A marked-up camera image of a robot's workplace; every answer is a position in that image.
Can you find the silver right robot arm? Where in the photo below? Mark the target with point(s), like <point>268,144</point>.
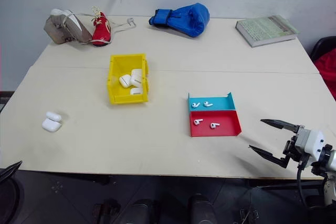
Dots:
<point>331,159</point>

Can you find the grey cloth shoe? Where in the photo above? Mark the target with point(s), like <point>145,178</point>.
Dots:
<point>60,28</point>

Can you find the white earbud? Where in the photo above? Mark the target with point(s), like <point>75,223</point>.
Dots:
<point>207,104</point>
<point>194,105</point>
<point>214,125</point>
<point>197,122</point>

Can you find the blue boxing glove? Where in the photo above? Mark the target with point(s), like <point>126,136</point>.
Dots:
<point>189,20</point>

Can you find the small red shoe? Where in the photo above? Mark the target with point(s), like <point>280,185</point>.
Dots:
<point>101,32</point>

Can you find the red shallow tray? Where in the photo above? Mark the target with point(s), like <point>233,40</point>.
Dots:
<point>225,127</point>

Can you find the blue shallow tray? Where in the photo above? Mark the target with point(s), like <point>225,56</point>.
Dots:
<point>220,103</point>

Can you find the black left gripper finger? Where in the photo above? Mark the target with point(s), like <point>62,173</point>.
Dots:
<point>10,169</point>

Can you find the thick green-covered book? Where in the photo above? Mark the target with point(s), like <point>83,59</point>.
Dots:
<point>265,31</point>

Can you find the beige shoelace with metal clip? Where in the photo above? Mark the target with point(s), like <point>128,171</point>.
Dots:
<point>123,26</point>

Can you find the yellow plastic bin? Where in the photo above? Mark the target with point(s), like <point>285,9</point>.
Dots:
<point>119,98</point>

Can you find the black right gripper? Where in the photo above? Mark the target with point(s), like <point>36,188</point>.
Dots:
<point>290,149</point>

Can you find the black chair with red cloth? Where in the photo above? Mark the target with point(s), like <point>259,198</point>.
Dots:
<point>326,64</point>

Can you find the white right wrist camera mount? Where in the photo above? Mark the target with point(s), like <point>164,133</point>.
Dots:
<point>311,141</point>

